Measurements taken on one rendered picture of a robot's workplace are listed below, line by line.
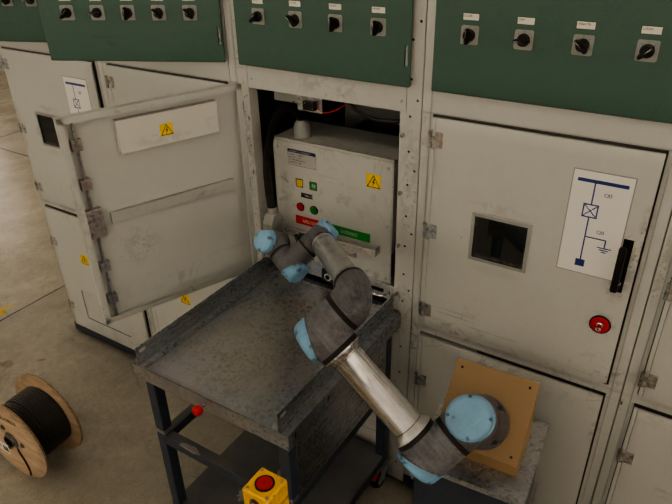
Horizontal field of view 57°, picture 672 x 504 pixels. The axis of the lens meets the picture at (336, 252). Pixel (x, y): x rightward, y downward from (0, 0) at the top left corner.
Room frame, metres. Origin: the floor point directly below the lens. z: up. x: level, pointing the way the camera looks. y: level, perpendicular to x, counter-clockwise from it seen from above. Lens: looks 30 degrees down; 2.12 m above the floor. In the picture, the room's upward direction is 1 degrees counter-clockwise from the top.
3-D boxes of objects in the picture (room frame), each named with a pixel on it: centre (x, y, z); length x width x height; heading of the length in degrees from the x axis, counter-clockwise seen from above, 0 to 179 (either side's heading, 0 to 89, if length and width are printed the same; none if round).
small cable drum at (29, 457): (1.94, 1.32, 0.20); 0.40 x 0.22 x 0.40; 61
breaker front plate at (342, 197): (2.00, 0.01, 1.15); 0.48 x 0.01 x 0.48; 57
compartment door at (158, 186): (1.98, 0.58, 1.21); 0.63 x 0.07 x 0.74; 126
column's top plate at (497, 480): (1.28, -0.41, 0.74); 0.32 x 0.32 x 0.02; 61
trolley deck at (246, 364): (1.67, 0.22, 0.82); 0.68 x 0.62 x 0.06; 147
